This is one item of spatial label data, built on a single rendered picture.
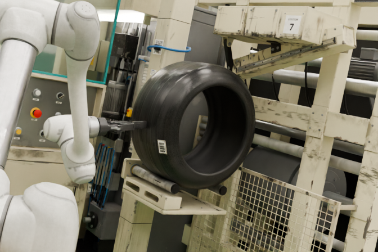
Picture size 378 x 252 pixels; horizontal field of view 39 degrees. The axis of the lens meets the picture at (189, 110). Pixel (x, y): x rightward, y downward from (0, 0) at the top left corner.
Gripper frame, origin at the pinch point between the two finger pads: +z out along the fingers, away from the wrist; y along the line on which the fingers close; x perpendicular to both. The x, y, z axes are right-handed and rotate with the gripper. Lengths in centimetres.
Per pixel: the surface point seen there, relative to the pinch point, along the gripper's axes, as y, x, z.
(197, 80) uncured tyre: -11.5, -20.5, 20.6
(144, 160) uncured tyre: 6.4, 17.6, 8.3
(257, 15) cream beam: -5, -51, 58
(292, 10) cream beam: -27, -54, 59
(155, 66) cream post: 32.4, -22.8, 27.5
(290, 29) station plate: -28, -45, 57
